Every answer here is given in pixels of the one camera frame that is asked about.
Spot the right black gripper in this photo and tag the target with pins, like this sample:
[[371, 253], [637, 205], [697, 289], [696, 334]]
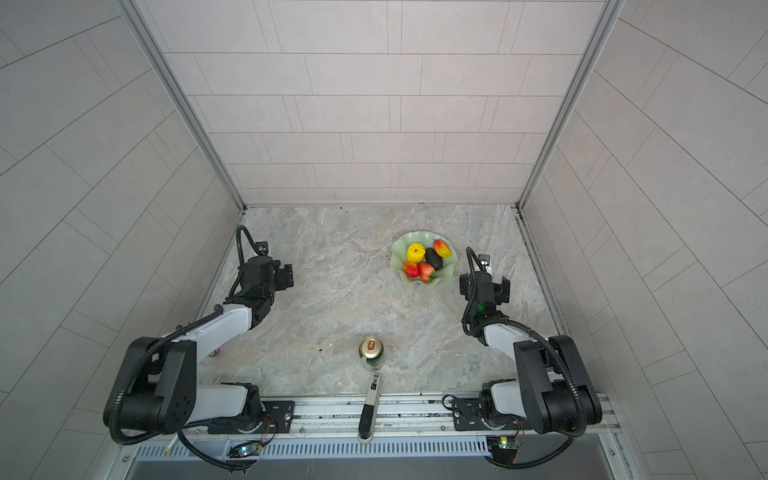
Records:
[[466, 285]]

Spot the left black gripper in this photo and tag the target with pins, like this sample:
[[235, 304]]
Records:
[[283, 281]]

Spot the dark fake avocado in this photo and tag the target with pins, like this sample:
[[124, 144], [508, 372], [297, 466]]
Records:
[[433, 258]]

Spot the red yellow fake pear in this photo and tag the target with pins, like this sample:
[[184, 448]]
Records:
[[426, 271]]

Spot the red yellow fake mango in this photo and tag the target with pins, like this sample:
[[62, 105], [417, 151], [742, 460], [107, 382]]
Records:
[[441, 248]]

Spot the red fake strawberry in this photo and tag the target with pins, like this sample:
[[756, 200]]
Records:
[[411, 269]]

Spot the yellow fake bell pepper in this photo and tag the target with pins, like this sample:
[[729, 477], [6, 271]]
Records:
[[415, 252]]

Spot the green wavy fruit bowl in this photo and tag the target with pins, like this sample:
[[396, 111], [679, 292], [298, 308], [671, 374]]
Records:
[[426, 238]]

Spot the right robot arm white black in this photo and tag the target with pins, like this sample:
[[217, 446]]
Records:
[[552, 391]]

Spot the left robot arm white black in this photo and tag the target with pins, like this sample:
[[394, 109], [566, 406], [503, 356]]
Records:
[[156, 391]]

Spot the green drink can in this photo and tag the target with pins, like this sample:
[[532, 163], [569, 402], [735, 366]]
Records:
[[371, 352]]

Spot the right circuit board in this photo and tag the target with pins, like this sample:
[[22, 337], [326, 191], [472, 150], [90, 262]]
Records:
[[503, 450]]

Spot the circuit board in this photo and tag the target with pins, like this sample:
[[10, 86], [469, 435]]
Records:
[[503, 450], [245, 450]]

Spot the left circuit board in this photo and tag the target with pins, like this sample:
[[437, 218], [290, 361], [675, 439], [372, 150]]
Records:
[[245, 450]]

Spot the black white handheld tool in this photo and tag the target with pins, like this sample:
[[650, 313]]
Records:
[[367, 420]]

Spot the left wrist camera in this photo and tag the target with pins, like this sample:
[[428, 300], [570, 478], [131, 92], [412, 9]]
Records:
[[261, 248]]

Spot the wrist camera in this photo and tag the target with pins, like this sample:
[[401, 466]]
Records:
[[261, 248], [485, 262]]

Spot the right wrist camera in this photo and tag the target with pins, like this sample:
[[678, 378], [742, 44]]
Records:
[[485, 262]]

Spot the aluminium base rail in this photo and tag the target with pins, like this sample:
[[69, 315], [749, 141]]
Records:
[[338, 416]]

